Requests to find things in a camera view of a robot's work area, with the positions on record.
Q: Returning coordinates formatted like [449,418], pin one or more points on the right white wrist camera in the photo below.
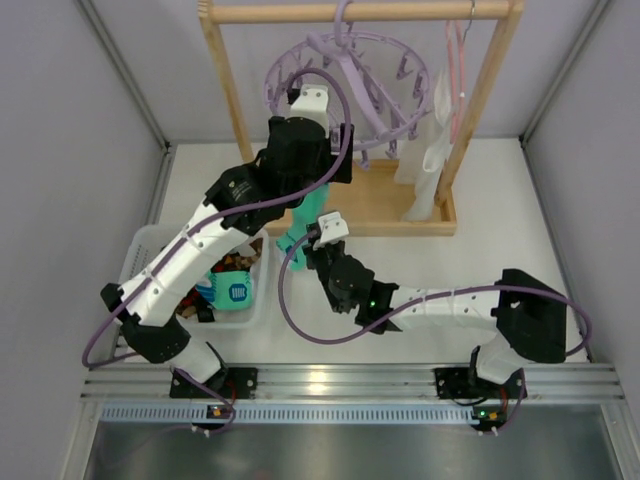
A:
[332,228]

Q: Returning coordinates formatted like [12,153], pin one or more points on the white hanging cloth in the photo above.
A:
[421,160]

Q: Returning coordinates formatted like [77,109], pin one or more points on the white plastic basket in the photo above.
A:
[149,241]

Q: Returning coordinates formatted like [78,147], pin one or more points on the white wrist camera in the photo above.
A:
[332,228]
[312,103]

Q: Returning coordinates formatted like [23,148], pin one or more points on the brown argyle sock in basket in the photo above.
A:
[195,308]

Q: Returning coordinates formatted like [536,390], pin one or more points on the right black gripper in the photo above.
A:
[314,256]

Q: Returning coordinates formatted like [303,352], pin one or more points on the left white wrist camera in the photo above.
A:
[312,103]

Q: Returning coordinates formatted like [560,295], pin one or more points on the wooden clothes rack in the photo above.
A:
[373,204]

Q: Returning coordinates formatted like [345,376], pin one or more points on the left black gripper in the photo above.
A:
[343,151]

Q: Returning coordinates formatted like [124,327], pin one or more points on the pink clothes hanger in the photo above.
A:
[456,37]

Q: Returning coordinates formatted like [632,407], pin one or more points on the purple round clip hanger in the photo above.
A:
[382,114]

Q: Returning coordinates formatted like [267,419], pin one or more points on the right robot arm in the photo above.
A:
[525,316]

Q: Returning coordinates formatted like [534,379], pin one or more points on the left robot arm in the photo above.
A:
[296,160]

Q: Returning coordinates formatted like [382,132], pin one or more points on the aluminium mounting rail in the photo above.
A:
[342,394]

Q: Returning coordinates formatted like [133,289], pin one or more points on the brown striped sock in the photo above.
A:
[241,261]

